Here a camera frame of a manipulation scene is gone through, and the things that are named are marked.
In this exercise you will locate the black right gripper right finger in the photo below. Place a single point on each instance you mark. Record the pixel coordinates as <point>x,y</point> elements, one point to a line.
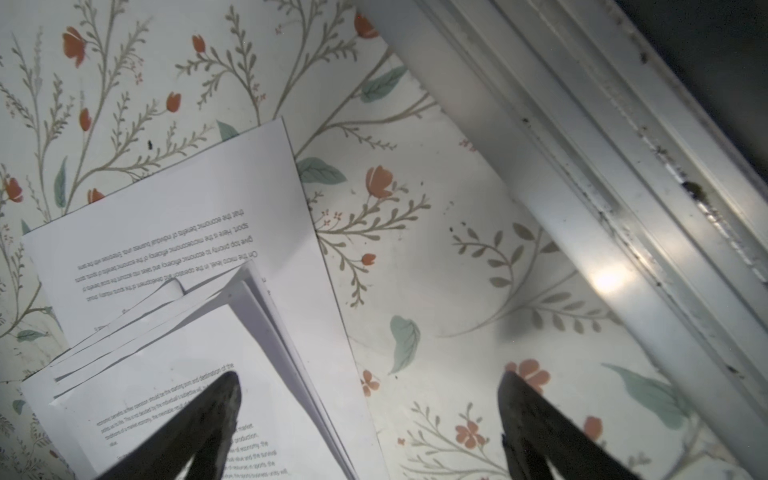
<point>539,441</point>

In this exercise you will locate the printed paper sheet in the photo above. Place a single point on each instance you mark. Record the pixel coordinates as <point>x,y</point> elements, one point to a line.
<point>241,201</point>
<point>121,385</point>

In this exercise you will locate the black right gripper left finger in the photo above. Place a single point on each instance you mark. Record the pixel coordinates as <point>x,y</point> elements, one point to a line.
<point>195,442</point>

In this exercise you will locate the aluminium frame of enclosure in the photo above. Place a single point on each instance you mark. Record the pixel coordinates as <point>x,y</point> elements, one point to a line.
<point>634,182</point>

